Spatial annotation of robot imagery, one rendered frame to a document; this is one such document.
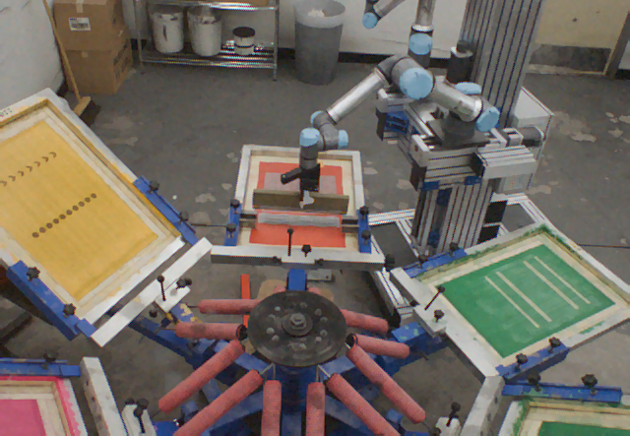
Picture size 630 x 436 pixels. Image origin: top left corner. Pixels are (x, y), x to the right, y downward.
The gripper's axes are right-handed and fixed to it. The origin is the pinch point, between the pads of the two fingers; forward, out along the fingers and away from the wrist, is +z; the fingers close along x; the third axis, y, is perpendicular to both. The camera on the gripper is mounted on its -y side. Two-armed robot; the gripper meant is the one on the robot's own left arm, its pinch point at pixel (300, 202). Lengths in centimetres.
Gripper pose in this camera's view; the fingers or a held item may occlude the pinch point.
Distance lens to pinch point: 276.1
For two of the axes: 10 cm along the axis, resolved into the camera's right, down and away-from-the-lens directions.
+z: -0.6, 7.9, 6.1
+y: 10.0, 0.5, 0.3
